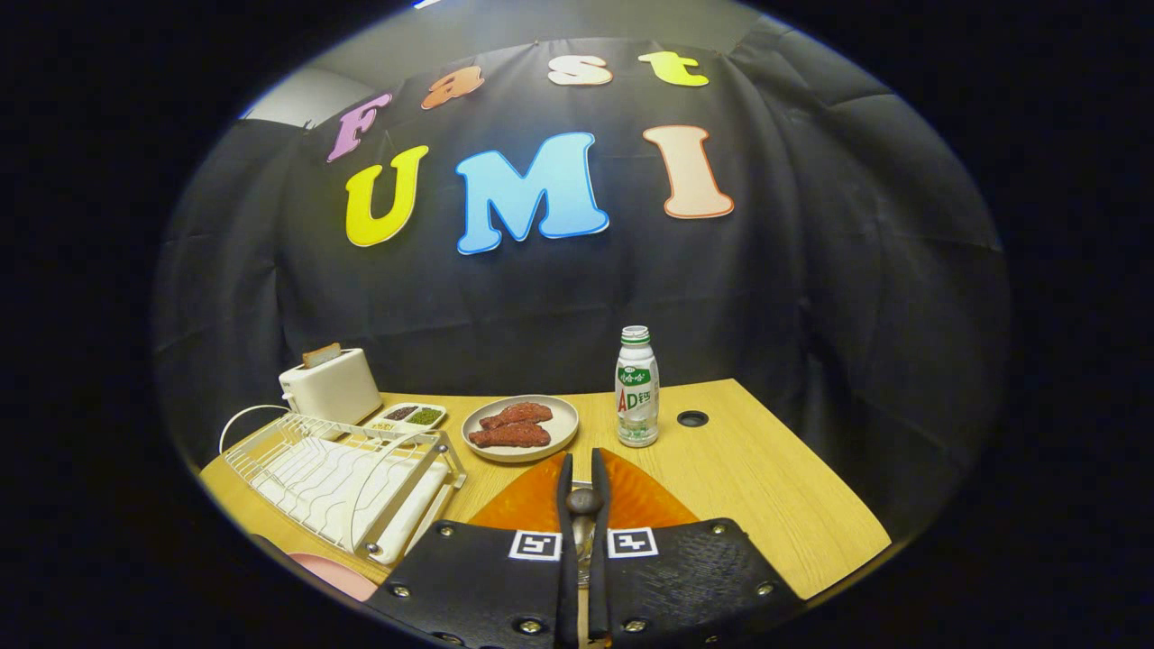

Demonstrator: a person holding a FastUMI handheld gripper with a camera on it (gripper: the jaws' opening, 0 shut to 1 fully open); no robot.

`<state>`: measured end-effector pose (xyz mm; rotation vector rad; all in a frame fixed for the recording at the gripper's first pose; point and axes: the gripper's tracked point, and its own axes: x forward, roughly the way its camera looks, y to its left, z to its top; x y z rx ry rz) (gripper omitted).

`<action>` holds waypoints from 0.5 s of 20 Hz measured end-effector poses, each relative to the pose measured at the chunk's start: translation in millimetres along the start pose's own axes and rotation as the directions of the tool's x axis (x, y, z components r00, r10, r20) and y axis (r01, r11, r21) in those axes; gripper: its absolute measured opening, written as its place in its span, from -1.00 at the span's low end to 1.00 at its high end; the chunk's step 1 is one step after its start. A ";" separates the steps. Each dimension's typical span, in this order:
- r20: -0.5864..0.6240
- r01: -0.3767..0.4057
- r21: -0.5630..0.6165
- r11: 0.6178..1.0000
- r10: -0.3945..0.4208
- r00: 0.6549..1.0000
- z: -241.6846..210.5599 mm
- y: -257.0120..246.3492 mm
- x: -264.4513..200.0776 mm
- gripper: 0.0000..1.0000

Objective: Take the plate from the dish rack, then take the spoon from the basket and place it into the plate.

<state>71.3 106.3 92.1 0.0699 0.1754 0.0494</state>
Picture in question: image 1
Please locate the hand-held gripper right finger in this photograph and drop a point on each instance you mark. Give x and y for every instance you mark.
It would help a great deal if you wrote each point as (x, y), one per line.
(599, 559)

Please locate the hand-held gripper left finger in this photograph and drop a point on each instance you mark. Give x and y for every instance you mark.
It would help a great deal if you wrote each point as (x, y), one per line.
(566, 586)

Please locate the pink plate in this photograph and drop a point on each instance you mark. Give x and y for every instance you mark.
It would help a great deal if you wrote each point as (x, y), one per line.
(338, 577)

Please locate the beige round plate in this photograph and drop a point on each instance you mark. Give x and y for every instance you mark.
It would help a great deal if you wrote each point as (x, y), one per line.
(561, 424)

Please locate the red meat slice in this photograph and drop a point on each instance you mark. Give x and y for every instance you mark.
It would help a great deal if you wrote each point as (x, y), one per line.
(518, 415)
(509, 436)

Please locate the white green milk bottle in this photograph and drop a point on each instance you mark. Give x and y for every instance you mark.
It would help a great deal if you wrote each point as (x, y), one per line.
(637, 406)

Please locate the white divided bean tray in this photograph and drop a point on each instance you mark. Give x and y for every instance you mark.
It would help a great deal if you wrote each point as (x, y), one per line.
(424, 416)

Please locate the white toaster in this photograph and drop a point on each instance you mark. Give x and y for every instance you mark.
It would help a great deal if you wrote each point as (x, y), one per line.
(329, 392)

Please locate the black backdrop cloth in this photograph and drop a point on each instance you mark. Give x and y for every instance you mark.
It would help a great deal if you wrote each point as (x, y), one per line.
(766, 297)

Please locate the brown toast slice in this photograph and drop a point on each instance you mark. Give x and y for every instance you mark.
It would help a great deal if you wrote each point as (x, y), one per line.
(322, 355)

